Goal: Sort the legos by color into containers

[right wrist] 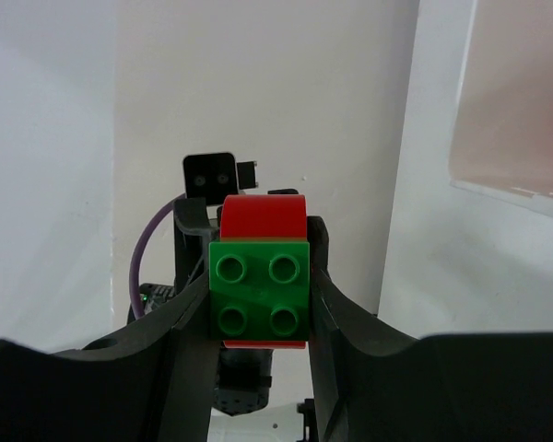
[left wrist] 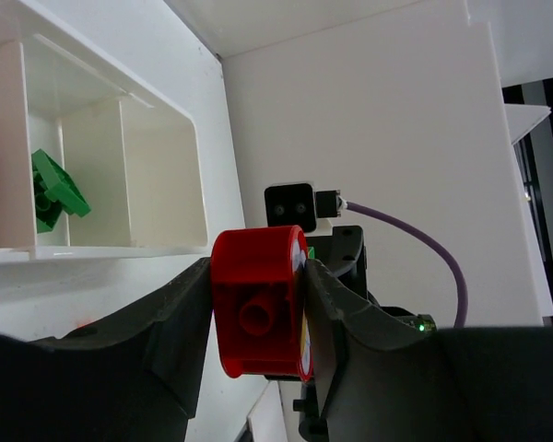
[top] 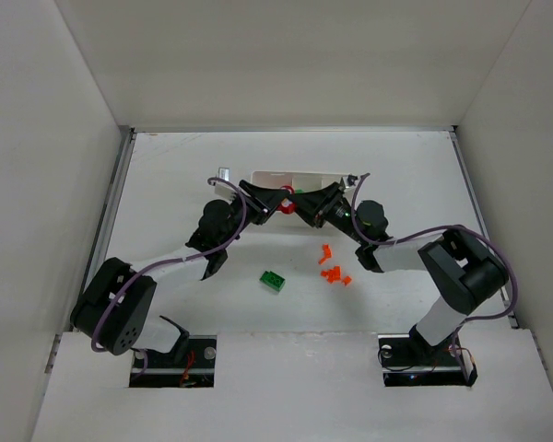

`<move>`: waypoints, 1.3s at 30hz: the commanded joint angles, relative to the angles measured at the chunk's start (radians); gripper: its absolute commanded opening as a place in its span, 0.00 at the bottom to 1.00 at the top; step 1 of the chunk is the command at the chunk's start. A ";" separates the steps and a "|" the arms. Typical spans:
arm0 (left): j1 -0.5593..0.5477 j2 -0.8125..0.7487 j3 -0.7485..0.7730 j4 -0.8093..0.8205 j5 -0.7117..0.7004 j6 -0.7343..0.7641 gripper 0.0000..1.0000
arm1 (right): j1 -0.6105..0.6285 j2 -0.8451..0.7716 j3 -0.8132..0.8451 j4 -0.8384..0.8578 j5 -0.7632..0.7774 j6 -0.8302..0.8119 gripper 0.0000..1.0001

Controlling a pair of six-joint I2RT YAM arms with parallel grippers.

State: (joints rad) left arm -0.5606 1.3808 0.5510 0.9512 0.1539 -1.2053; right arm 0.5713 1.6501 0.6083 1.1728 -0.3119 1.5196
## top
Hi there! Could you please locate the red printed duplo brick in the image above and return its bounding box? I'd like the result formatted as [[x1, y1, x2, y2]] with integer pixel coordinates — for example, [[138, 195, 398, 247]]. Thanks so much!
[[277, 185, 304, 215]]

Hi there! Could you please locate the green duplo brick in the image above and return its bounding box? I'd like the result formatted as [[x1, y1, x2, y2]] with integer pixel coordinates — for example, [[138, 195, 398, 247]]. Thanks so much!
[[259, 271, 286, 293]]

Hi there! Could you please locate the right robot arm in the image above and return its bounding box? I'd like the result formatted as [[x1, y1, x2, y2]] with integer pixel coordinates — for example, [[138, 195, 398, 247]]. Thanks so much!
[[290, 183, 509, 357]]

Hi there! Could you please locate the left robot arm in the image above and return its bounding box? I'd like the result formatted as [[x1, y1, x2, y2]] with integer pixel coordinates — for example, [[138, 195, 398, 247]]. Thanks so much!
[[70, 180, 290, 359]]

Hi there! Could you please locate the white divided plastic container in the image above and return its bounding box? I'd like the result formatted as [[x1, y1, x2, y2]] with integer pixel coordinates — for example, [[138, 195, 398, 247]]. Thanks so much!
[[250, 169, 355, 231]]

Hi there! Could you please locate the orange small lego piece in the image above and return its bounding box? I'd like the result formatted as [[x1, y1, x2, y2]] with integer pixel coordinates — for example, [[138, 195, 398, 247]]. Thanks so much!
[[318, 244, 332, 265]]

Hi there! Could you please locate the orange lego pile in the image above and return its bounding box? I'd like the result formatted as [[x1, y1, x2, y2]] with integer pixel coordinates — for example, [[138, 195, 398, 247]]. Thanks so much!
[[321, 265, 352, 286]]

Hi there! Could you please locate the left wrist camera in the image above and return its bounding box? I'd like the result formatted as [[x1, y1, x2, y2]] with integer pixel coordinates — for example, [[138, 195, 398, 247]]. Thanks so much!
[[213, 167, 233, 200]]

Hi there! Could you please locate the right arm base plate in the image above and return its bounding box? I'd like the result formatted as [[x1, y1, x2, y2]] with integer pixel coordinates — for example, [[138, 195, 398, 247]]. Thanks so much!
[[377, 334, 478, 388]]

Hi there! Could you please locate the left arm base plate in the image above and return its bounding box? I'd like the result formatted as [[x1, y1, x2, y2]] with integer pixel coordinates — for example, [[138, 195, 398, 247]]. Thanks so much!
[[129, 335, 218, 389]]

